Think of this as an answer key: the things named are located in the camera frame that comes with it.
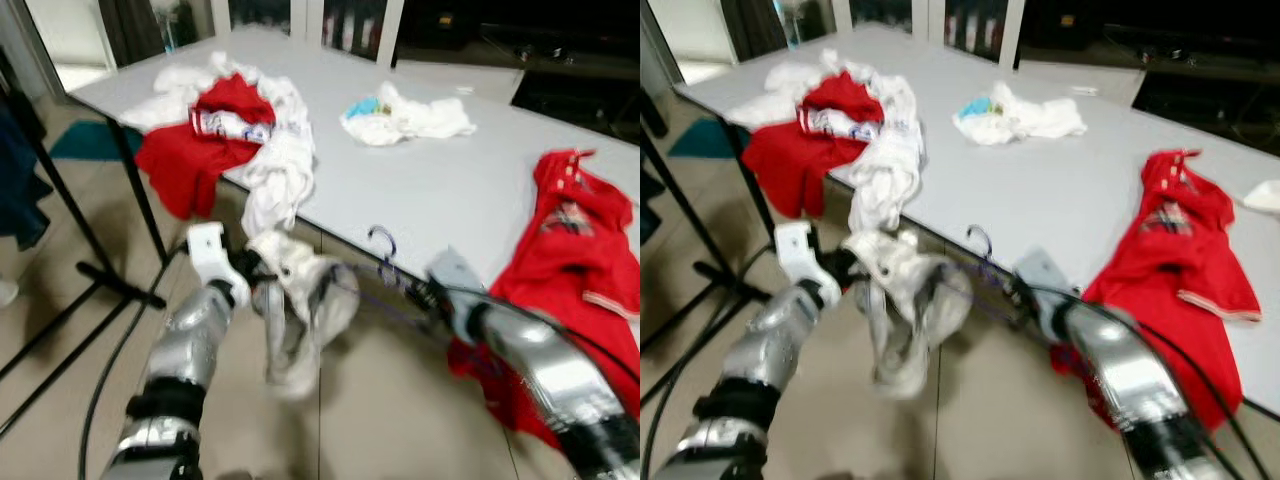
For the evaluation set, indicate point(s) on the purple plastic clothes hanger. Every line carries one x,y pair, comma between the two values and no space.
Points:
985,272
392,275

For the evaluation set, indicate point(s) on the cream denim jacket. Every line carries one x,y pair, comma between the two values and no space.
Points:
900,340
295,340

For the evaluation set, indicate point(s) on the red sweater with white band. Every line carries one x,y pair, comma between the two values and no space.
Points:
190,170
800,170

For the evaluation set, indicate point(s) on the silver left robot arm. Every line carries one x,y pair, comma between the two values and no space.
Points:
775,340
190,340

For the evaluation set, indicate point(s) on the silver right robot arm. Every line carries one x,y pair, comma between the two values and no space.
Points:
545,375
1130,380

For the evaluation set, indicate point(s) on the white long-sleeve shirt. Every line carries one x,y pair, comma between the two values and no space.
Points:
885,180
280,180

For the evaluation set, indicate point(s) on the black table leg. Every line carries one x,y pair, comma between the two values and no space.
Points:
140,200
750,200

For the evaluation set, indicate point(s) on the red polo shirt plaid trim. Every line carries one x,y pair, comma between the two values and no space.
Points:
570,270
1170,270

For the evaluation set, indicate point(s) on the teal floor mat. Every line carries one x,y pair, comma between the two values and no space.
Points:
85,142
700,140

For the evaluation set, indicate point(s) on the person leg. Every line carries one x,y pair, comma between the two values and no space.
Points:
6,293

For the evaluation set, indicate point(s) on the black low TV bench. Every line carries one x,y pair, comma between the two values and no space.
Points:
590,110
1210,110

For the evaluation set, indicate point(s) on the dark grey curtain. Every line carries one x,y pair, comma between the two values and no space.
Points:
130,30
750,30

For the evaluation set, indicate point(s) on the white cabinet with glass doors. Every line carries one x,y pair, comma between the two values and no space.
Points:
305,15
925,15

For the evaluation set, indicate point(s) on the tall black cabinet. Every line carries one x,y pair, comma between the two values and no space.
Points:
1070,25
450,25

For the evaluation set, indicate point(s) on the glass balcony door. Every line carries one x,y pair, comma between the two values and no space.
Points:
690,30
70,30

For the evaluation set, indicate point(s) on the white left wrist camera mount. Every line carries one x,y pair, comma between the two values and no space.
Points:
210,250
800,248

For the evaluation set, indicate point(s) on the clothes rack frame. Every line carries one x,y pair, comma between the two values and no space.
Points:
92,240
740,285

